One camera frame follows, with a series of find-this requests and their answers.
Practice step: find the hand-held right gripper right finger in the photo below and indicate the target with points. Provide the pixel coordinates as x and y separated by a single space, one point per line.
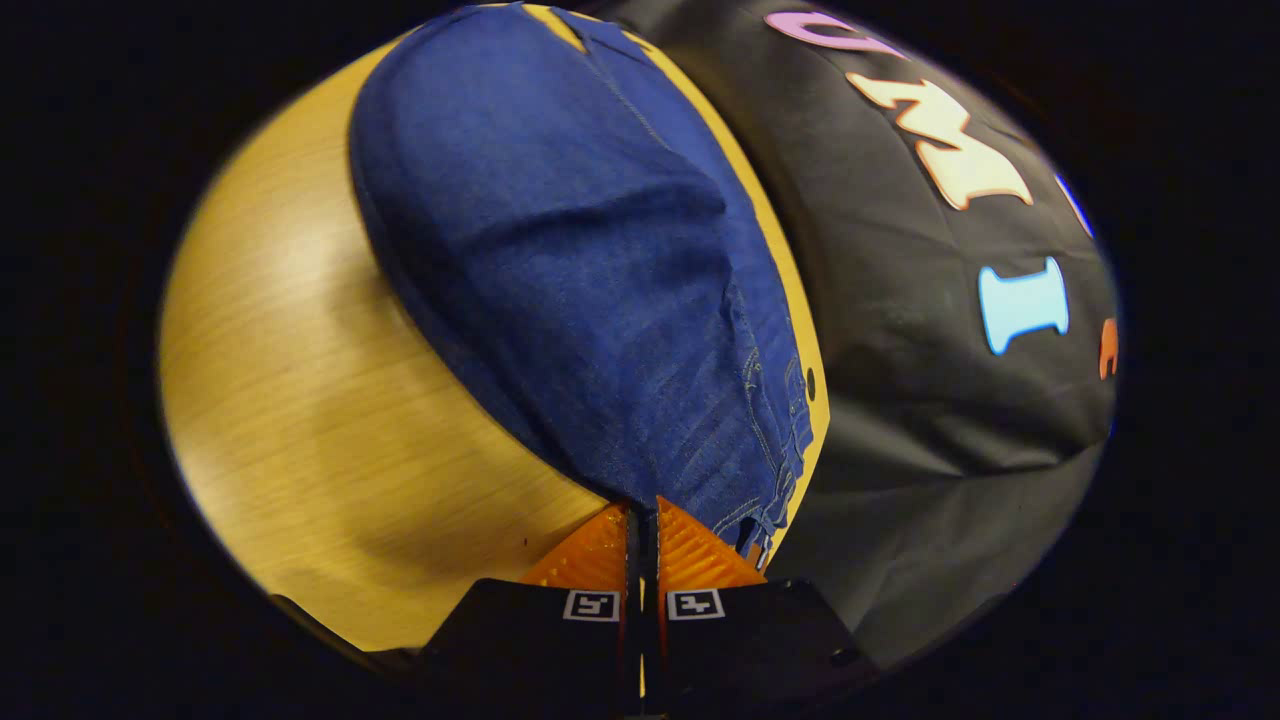
740 650

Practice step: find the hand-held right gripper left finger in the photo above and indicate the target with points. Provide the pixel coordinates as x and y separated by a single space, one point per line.
530 650

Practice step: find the blue denim jeans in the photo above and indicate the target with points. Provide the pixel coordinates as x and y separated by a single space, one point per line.
560 250

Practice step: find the black backdrop cloth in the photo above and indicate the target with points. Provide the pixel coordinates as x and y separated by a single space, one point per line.
900 300

